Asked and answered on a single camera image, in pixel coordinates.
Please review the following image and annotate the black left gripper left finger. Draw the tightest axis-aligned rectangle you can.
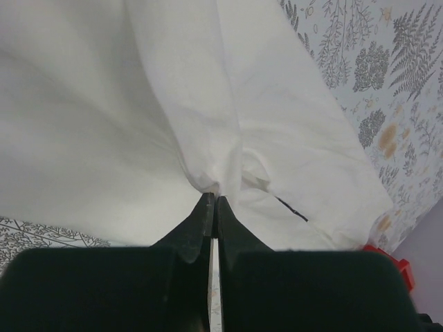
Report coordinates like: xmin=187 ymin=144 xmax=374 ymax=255
xmin=1 ymin=194 xmax=213 ymax=331

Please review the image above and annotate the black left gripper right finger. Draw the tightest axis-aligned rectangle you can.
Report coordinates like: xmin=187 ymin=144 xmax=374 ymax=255
xmin=216 ymin=197 xmax=421 ymax=331

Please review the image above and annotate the white t shirt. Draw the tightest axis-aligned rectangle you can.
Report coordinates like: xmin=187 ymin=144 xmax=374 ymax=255
xmin=1 ymin=1 xmax=392 ymax=250

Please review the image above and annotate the red plastic bin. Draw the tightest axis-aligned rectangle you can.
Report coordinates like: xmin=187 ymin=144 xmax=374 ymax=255
xmin=363 ymin=245 xmax=415 ymax=293

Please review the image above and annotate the floral patterned table mat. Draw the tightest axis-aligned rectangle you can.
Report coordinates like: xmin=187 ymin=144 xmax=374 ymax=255
xmin=0 ymin=0 xmax=443 ymax=332

